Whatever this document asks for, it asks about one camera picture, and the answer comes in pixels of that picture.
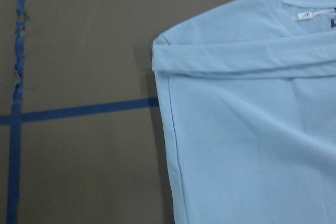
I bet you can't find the light blue t-shirt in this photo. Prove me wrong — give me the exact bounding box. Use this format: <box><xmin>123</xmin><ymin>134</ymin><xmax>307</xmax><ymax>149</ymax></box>
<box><xmin>152</xmin><ymin>0</ymin><xmax>335</xmax><ymax>223</ymax></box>

